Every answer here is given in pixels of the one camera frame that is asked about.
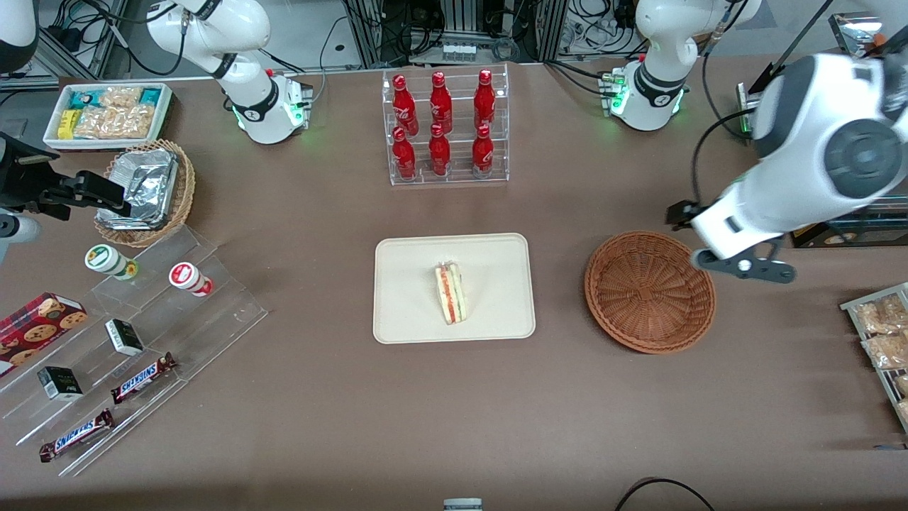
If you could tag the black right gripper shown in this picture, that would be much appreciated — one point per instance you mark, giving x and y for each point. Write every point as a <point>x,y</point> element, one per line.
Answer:
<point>20,172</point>

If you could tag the wicker basket with foil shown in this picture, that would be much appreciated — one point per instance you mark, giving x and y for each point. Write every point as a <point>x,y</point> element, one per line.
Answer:
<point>186,191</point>

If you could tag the red cola bottle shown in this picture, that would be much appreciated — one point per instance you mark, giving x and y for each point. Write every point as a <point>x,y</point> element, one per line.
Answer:
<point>440,105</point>
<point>439,155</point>
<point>482,153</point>
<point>484,103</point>
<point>403,157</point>
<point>404,106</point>

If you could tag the small teal snack packet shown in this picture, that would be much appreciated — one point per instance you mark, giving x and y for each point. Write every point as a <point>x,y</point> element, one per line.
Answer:
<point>150,96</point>

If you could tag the silver foil container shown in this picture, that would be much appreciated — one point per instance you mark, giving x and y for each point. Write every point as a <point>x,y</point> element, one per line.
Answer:
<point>145,188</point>

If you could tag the green lid snack cup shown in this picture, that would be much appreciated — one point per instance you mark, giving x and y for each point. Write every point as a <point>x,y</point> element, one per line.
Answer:
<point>105,259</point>

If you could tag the large clear cracker bag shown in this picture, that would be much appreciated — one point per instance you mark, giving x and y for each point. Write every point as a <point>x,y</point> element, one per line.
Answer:
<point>113,122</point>

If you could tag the black hot food case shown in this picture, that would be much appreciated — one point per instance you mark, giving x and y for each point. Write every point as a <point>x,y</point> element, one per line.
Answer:
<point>851,235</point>

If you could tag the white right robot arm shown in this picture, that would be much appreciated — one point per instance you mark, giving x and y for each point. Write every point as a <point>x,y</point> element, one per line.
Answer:
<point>266,117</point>

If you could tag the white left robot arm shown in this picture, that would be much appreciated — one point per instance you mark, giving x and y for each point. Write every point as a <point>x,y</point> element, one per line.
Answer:
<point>794,177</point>

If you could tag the clear acrylic stepped stand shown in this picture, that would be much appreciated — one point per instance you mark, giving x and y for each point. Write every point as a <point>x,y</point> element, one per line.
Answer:
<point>213,323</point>

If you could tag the grey white device edge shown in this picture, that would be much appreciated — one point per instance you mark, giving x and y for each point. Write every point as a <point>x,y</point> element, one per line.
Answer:
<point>462,504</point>

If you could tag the red lid snack cup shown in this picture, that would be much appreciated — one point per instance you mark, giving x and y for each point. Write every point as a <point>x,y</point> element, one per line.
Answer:
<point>188,277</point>

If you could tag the clear bag of snacks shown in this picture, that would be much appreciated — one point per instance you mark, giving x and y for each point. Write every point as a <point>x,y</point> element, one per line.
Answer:
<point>883,316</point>
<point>890,351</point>
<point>904,411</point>
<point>902,385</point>

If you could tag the clear acrylic bottle rack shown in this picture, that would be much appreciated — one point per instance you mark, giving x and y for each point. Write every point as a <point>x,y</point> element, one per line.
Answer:
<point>457,174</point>

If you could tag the tray of packaged crackers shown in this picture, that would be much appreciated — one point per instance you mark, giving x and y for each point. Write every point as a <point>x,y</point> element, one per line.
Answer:
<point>883,383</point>

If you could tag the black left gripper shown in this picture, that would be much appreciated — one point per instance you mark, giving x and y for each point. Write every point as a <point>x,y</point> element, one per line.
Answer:
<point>682,213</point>

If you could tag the red plaid cookie box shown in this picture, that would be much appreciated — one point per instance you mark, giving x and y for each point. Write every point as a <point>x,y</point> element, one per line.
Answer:
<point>35,330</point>

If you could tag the white snack bin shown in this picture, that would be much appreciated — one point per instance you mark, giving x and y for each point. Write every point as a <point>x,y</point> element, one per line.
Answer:
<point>164,113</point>

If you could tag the aluminium equipment frame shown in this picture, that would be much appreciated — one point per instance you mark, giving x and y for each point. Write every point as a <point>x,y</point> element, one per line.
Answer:
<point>365,35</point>

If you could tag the yellow snack packet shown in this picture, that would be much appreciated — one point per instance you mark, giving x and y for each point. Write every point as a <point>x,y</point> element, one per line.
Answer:
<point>67,124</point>

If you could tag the red sausage on skewer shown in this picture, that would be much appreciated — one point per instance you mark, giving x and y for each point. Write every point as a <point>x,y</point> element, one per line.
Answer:
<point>879,40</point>

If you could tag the cream rectangular tray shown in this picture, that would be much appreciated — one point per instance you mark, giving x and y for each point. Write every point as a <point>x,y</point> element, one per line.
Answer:
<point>404,298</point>

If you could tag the small black box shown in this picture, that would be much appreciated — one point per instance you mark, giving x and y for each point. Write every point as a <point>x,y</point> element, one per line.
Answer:
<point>124,337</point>
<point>60,383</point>

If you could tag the triangle sandwich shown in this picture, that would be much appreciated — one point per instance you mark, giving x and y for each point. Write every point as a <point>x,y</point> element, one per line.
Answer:
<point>451,294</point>

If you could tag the Snickers chocolate bar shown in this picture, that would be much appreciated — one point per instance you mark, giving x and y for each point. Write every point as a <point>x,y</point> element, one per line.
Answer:
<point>142,378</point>
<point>76,436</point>

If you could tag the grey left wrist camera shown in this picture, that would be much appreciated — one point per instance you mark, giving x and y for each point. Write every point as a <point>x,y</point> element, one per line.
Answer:
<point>752,267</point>

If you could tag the round brown wicker basket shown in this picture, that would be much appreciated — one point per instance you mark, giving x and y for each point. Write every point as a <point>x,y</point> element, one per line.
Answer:
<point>649,291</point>

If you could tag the grey box with green light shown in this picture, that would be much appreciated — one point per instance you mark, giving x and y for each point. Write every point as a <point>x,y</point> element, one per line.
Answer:
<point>743,106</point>

